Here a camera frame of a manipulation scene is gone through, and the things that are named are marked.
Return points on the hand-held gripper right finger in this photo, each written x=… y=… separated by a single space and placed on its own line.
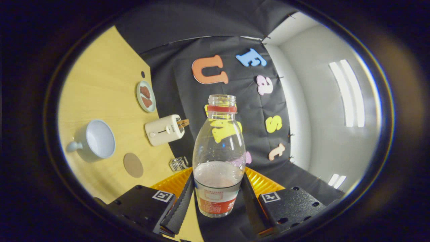
x=252 y=208

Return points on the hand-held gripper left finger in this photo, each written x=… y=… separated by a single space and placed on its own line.
x=179 y=210

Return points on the clear plastic juice bottle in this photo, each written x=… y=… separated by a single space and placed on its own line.
x=218 y=198

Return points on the round brown coaster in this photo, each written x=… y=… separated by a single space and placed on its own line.
x=133 y=165

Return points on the pale grey cup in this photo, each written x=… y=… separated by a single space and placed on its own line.
x=99 y=139

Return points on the cream toaster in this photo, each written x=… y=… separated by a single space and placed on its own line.
x=163 y=131

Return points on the brown toast slice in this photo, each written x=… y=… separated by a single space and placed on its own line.
x=183 y=123

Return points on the ceiling light panel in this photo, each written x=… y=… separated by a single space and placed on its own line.
x=336 y=181
x=347 y=94

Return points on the brown food piece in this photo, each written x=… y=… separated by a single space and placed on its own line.
x=147 y=102
x=145 y=91

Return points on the pale round plate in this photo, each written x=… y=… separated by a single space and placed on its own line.
x=139 y=101

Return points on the wooden table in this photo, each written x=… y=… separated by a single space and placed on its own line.
x=100 y=87

